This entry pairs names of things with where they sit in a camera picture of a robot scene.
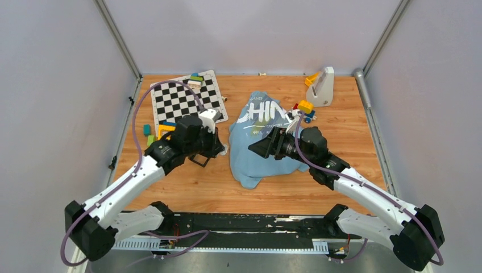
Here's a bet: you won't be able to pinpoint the white wedge stand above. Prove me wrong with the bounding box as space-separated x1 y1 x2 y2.
306 67 335 107

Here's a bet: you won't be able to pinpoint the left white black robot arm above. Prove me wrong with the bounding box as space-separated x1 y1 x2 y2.
65 109 225 261

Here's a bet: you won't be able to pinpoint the teal toy block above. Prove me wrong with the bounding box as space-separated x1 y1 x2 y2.
143 124 152 137

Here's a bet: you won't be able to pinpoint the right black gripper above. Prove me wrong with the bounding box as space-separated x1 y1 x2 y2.
248 127 313 167

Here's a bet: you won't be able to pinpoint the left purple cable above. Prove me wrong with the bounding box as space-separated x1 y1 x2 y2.
60 80 211 267

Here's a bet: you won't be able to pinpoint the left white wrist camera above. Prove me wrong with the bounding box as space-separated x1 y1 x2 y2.
198 109 221 134

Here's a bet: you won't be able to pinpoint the orange plastic piece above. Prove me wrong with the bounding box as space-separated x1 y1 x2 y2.
304 71 320 87

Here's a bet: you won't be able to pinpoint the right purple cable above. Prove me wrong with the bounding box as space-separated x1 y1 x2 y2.
293 111 445 267

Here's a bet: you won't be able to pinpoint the yellow triangle toy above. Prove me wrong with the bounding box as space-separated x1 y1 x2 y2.
157 125 175 140

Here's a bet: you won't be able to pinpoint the blue toy block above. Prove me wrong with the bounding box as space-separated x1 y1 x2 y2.
162 121 176 127

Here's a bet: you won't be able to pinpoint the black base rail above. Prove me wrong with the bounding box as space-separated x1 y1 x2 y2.
137 212 362 253

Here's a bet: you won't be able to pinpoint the white round brooch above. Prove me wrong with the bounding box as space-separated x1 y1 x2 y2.
219 144 228 156

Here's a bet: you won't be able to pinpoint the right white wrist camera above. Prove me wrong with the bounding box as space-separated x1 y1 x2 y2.
285 109 305 136

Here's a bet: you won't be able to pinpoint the stacked toy blocks on checkerboard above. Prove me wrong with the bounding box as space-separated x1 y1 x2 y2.
187 73 204 89

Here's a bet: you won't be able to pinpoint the colourful toy block train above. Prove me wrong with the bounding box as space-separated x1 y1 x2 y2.
292 100 317 123

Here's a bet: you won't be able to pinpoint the left black square frame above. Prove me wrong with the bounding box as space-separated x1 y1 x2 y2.
188 154 211 168

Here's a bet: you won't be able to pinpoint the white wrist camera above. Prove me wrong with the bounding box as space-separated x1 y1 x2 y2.
198 109 221 134
285 109 305 136

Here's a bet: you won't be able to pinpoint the light blue printed t-shirt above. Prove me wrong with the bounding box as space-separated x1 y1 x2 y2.
228 91 309 189

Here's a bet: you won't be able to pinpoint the purple cable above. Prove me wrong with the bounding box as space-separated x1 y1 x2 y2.
293 111 445 267
60 80 211 267

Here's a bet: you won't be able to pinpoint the green toy block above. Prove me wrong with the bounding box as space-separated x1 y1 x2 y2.
146 135 156 147

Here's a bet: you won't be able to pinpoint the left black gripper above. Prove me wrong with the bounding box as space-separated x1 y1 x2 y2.
185 124 225 158

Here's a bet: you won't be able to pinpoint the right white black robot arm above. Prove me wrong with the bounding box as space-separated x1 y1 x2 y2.
248 127 445 271

